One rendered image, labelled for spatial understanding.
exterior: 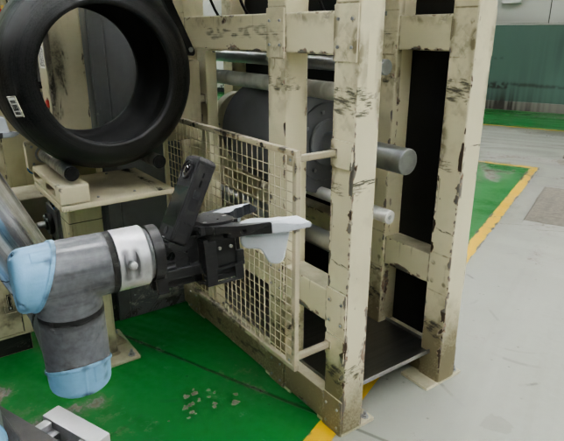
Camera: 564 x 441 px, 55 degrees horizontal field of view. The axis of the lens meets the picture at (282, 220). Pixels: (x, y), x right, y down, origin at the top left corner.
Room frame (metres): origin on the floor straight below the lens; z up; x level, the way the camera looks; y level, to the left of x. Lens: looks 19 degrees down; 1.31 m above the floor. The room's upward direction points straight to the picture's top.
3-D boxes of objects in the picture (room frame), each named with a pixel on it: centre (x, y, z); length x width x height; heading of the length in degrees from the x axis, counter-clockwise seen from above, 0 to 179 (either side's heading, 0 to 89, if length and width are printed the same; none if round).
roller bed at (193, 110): (2.20, 0.44, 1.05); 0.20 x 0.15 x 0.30; 35
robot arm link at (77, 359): (0.59, 0.26, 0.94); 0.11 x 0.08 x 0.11; 32
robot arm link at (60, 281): (0.57, 0.25, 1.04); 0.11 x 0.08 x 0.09; 122
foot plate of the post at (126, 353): (2.00, 0.78, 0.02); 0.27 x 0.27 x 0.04; 35
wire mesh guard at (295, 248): (1.81, 0.22, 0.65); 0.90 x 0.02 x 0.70; 35
